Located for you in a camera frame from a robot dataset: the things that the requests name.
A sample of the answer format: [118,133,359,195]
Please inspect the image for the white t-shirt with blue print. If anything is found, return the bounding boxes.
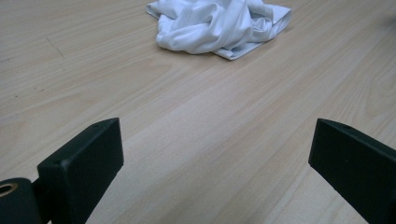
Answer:
[145,0,293,61]

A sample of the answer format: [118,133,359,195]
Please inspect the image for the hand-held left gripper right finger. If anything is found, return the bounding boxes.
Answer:
[308,118,396,224]

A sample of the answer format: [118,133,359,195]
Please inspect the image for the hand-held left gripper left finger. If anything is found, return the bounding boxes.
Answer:
[36,117,124,224]

